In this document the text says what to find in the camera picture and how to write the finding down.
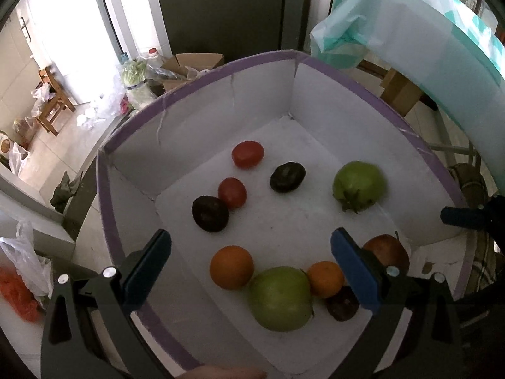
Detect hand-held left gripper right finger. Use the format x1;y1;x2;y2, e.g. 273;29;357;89
330;227;463;379

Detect red tomato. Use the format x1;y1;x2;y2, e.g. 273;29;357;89
231;141;265;170
217;177;247;209

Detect dark green bag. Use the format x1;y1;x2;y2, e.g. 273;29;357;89
50;171;84;213

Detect small tangerine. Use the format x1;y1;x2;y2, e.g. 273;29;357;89
306;261;345;299

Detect dark red apple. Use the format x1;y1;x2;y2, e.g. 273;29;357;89
362;232;410;275

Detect green fruit with stem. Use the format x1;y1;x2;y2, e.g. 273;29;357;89
332;160;388;214

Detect white foam box purple tape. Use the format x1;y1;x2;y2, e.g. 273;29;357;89
96;49;479;376

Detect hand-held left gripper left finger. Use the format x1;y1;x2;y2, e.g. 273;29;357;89
41;228;173;379

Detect large green apple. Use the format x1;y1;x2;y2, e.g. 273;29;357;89
247;266;315;333

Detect wooden chair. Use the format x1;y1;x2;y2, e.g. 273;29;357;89
35;65;76;136

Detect cardboard box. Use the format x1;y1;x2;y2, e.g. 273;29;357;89
160;52;226;92

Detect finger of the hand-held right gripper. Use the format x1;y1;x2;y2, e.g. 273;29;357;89
440;195;505;254

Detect orange red plastic bag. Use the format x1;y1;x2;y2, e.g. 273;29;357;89
0;265;43;323

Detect plastic bottle red cap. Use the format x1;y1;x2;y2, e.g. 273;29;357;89
145;47;165;69

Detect bagged green vegetables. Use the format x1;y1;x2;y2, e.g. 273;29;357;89
115;56;160;110

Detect white plastic bag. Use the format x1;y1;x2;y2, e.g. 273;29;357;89
0;220;54;298

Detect large orange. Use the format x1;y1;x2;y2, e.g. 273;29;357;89
209;245;255;290

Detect teal white checked tablecloth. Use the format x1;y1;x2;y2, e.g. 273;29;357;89
309;0;505;156

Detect clear plastic bag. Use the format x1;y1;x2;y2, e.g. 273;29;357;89
31;84;53;116

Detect person's left hand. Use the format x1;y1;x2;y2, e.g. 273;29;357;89
185;365;270;379

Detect dark round fruit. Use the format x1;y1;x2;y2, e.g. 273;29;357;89
270;161;307;194
192;195;230;233
325;285;360;322

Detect dark door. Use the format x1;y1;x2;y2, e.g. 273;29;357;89
153;0;312;66

